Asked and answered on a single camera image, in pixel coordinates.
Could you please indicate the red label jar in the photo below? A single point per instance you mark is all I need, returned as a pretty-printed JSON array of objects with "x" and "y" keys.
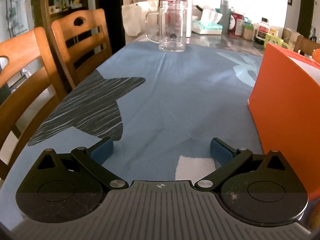
[{"x": 236, "y": 24}]

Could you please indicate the clear glass mug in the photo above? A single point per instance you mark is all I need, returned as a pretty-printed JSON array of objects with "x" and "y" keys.
[{"x": 166, "y": 26}]

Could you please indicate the blue shark print tablecloth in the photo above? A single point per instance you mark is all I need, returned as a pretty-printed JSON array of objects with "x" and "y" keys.
[{"x": 161, "y": 109}]

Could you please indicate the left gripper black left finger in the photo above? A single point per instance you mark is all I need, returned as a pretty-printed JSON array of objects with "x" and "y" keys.
[{"x": 61, "y": 187}]

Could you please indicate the grey tall bottle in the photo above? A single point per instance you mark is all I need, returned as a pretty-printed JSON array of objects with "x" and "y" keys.
[{"x": 225, "y": 11}]

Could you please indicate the far wooden chair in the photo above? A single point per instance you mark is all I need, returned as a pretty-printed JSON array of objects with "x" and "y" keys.
[{"x": 82, "y": 58}]

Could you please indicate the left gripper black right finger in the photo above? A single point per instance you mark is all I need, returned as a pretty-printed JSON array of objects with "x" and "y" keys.
[{"x": 260, "y": 189}]

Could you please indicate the wooden chair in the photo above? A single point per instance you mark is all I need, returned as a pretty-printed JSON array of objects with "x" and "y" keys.
[
  {"x": 82, "y": 58},
  {"x": 20, "y": 51}
]

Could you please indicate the dark wooden cabinet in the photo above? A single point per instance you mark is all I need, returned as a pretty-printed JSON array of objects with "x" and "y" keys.
[{"x": 44, "y": 12}]

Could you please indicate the tissue pack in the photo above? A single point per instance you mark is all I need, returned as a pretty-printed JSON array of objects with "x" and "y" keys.
[{"x": 208, "y": 23}]

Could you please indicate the orange cardboard box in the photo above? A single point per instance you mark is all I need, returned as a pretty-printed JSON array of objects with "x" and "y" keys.
[{"x": 284, "y": 105}]

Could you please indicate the near wooden chair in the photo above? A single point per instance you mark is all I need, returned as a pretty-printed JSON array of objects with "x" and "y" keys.
[{"x": 20, "y": 51}]

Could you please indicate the yellow green mug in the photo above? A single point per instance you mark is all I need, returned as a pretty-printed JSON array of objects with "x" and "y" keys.
[{"x": 271, "y": 39}]

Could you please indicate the pink steel thermos bottle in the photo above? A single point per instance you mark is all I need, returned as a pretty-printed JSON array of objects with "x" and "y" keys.
[{"x": 188, "y": 9}]

